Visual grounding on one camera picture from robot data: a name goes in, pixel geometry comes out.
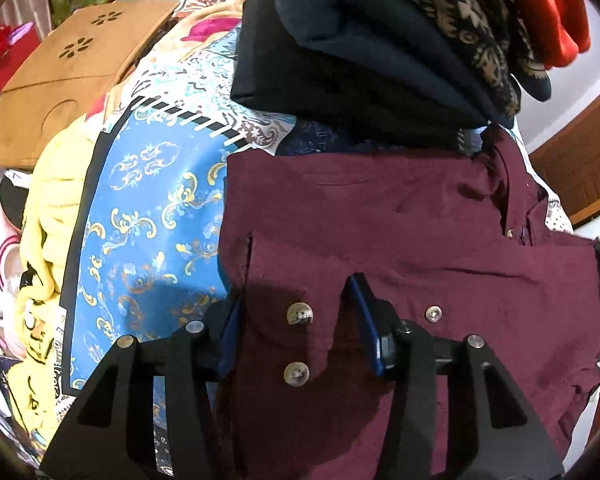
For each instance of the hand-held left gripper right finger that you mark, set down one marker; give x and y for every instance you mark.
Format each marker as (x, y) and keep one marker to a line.
(367, 320)

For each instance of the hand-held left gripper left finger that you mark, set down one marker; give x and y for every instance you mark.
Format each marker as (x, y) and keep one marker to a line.
(229, 340)

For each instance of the maroon button shirt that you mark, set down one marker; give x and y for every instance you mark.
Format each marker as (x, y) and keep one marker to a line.
(405, 210)

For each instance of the wooden door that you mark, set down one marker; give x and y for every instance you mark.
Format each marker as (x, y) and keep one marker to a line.
(580, 170)

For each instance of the blue patchwork printed blanket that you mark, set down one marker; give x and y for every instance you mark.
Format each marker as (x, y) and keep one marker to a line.
(145, 200)

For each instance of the yellow blanket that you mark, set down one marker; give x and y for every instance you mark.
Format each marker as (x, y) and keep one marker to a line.
(50, 200)

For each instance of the white printed cloth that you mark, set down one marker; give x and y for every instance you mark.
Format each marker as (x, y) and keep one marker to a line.
(0, 310)

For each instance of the black folded garment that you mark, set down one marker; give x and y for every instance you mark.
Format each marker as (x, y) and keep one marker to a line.
(320, 90)

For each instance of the black cloth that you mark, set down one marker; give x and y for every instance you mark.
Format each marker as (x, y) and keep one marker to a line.
(11, 200)

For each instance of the red folded garment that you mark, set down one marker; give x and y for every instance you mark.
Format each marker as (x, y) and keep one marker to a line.
(545, 5)

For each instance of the patterned folded sweater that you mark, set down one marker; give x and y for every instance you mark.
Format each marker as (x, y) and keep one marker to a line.
(460, 15)

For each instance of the navy folded garment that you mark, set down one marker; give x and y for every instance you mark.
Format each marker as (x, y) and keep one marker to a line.
(360, 25)

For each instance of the tan wooden lap desk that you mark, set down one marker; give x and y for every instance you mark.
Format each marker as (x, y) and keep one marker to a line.
(55, 90)

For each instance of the pink red box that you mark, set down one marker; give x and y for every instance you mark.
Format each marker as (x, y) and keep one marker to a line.
(10, 67)

